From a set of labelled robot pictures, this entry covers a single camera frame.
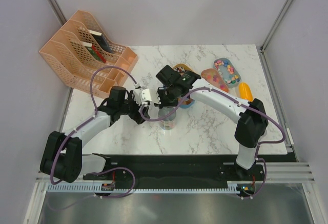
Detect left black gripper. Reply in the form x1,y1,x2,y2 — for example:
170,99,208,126
118,91,150,125

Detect clear glass jar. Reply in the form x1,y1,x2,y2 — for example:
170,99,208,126
158,107,177,130

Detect tan lollipop tray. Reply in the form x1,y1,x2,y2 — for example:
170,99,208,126
173,64,191,75

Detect pink gummy tray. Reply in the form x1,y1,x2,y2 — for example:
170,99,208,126
201,68,229,93

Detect light blue star candy tray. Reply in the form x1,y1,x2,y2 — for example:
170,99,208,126
213,58,241,89

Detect yellow plastic scoop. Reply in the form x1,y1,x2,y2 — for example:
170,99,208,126
238,83,254,101

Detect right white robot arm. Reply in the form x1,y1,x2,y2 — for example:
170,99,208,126
156,65,269,180

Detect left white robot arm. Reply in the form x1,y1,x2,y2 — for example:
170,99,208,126
40,86,148,185

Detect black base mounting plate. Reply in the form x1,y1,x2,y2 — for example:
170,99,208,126
52,154,267,200

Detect peach file organizer rack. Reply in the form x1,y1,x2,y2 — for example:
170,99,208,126
39,10,127,96

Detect books in file rack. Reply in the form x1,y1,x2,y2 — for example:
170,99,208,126
84,29,113,63

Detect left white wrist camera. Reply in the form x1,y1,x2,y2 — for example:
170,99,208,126
133,83,144,106

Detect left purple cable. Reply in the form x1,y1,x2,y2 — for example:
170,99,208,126
46,66,139,211

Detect purple cable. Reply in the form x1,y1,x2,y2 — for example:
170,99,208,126
46,66,139,211
139,87,286,200

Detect white slotted cable duct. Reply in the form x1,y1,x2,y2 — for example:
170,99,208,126
47,181,240,194

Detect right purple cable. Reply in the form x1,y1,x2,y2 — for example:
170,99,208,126
139,87,286,200

